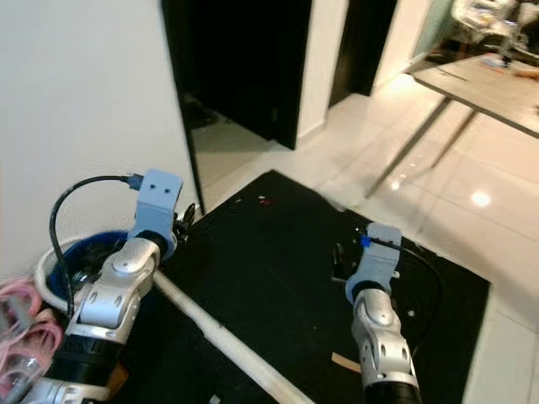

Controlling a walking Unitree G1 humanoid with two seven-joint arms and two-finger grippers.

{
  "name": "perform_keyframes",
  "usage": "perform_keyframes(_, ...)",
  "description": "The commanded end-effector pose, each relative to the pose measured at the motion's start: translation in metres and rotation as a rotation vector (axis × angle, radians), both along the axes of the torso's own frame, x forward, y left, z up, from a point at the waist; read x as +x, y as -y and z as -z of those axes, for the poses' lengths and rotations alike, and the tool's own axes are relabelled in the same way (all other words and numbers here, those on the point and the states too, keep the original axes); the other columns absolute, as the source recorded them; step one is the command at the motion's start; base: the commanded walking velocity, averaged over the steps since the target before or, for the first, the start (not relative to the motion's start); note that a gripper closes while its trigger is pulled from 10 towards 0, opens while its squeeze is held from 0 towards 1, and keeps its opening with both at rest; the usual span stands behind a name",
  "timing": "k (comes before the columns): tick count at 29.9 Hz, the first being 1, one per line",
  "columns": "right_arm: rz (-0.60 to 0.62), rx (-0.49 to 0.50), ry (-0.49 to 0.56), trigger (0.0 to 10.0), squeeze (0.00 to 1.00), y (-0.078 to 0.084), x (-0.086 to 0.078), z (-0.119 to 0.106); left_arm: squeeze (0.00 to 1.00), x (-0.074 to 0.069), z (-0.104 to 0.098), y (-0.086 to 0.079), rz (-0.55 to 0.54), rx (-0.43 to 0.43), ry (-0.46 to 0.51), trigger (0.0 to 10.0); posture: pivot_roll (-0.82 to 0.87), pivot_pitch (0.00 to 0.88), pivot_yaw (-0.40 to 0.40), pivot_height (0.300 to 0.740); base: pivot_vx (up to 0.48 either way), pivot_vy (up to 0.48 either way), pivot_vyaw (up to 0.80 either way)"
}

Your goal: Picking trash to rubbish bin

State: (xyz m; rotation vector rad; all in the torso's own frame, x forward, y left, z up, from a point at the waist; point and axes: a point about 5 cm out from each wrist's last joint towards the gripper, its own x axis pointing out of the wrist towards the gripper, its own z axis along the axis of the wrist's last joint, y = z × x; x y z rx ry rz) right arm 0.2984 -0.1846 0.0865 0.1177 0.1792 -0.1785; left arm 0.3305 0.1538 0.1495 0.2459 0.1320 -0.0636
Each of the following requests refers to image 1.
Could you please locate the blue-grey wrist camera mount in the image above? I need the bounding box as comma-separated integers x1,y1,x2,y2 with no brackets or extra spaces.
345,223,403,291
129,169,184,253

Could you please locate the long slanted table leg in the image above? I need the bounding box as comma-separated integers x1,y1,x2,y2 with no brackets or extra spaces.
366,97,451,199

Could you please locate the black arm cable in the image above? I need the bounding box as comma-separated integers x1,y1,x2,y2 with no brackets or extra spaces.
366,223,443,338
49,175,142,316

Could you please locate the white bin with blue bag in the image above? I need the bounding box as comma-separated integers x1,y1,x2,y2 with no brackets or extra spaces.
35,231,136,308

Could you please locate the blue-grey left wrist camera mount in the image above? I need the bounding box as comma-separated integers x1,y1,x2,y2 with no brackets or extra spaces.
129,169,184,253

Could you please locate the wide black door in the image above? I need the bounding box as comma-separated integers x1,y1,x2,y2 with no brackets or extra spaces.
162,0,314,151

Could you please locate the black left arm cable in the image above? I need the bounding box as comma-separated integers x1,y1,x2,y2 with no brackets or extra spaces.
49,175,142,316

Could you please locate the narrow dark door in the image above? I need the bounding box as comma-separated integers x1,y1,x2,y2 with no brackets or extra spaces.
328,0,398,108

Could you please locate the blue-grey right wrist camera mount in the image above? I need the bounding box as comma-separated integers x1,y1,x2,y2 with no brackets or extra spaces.
345,223,403,291

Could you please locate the short slanted table leg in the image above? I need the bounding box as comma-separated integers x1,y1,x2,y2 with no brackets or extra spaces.
430,108,479,169

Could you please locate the brown cardboard piece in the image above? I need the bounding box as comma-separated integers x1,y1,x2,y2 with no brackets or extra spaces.
331,352,361,374

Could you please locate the pink plastic rack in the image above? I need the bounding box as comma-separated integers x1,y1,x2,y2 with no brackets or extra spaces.
0,278,64,404

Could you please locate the white pole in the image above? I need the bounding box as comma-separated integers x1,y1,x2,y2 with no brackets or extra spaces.
153,271,304,404

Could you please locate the black floor mat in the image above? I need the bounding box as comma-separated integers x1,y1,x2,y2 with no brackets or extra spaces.
109,171,491,404

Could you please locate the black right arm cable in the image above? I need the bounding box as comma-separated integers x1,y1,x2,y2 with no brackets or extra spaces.
366,223,443,338

